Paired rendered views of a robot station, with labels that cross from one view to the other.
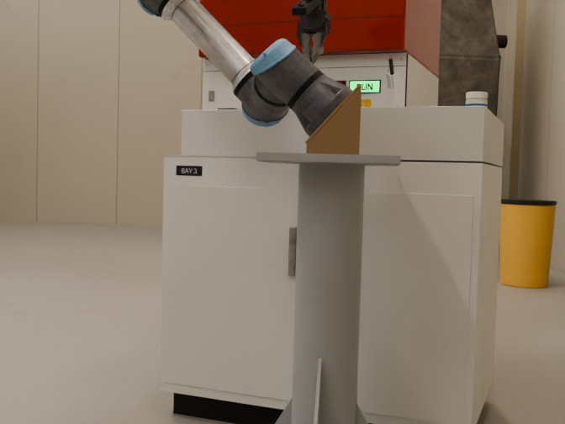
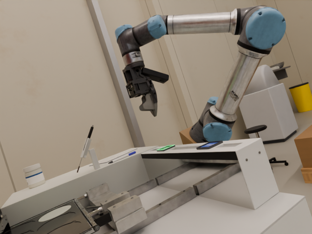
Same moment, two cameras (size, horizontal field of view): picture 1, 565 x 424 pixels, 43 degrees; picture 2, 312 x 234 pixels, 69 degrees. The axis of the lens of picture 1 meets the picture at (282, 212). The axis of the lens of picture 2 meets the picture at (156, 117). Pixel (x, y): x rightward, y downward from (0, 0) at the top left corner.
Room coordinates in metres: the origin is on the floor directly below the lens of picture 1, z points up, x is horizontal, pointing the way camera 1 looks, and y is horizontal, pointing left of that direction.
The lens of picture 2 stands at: (2.79, 0.50, 1.08)
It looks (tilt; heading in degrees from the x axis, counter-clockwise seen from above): 0 degrees down; 221
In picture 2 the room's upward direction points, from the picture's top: 18 degrees counter-clockwise
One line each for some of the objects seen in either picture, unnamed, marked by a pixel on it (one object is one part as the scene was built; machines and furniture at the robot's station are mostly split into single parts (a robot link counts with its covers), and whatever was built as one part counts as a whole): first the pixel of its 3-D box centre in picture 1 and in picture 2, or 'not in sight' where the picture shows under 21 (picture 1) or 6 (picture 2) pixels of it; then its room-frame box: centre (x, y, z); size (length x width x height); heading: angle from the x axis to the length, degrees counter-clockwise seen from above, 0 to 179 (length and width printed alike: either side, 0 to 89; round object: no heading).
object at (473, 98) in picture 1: (476, 107); (34, 175); (2.41, -0.63, 1.01); 0.07 x 0.07 x 0.10
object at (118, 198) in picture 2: not in sight; (115, 201); (2.42, -0.06, 0.89); 0.08 x 0.03 x 0.03; 159
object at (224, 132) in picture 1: (269, 134); (190, 167); (2.17, 0.04, 0.89); 0.55 x 0.09 x 0.14; 69
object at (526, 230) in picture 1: (525, 242); not in sight; (5.37, -1.82, 0.32); 0.41 x 0.40 x 0.63; 83
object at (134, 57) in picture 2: not in sight; (133, 60); (2.14, -0.08, 1.33); 0.08 x 0.08 x 0.05
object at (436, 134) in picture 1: (436, 140); (89, 184); (2.25, -0.47, 0.89); 0.62 x 0.35 x 0.14; 159
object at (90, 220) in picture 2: not in sight; (83, 210); (2.48, -0.15, 0.90); 0.38 x 0.01 x 0.01; 69
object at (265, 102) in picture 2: not in sight; (263, 103); (-1.85, -0.76, 0.70); 0.72 x 0.67 x 1.41; 173
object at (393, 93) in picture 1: (393, 94); (88, 154); (2.29, -0.34, 1.03); 0.06 x 0.04 x 0.13; 159
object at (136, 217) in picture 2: not in sight; (111, 206); (2.39, -0.13, 0.87); 0.36 x 0.08 x 0.03; 69
